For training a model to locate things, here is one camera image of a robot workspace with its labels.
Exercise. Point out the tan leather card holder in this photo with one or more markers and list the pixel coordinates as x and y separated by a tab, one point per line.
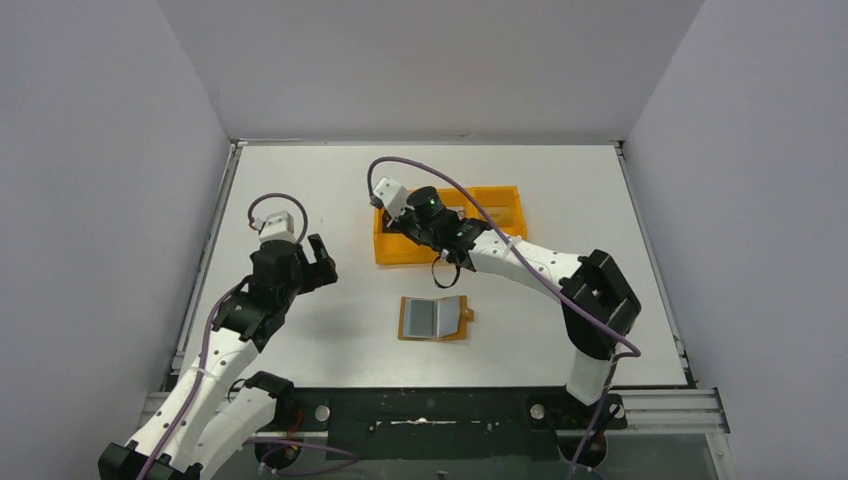
444	319

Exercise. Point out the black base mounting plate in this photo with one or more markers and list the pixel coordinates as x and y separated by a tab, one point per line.
538	423

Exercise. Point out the aluminium frame rail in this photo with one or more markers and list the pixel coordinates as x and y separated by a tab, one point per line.
212	245

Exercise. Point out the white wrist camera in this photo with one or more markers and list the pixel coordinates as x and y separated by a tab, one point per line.
391	196
277	226

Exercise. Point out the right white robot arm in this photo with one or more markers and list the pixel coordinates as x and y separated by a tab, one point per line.
598	304

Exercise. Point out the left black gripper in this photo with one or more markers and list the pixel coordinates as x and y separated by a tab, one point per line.
303	266

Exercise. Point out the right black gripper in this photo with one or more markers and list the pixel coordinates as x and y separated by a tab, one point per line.
401	225

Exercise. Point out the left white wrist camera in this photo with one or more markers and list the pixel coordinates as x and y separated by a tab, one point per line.
277	226

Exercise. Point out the orange three-compartment tray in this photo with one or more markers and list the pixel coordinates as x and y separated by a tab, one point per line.
392	248

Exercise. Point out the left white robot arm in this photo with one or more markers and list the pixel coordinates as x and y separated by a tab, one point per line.
186	437

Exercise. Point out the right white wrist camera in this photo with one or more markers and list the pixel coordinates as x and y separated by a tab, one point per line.
391	196

